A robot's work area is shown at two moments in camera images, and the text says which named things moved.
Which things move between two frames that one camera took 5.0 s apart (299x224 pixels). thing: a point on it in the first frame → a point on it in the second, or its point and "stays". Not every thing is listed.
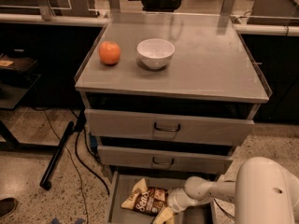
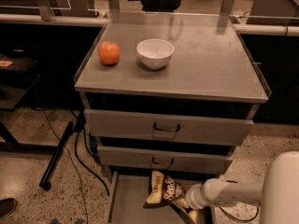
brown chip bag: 147,200 → 163,190
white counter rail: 48,19 stays
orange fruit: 109,52 stays
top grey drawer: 169,126 stays
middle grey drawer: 164,160 stays
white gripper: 175,201 → 193,197
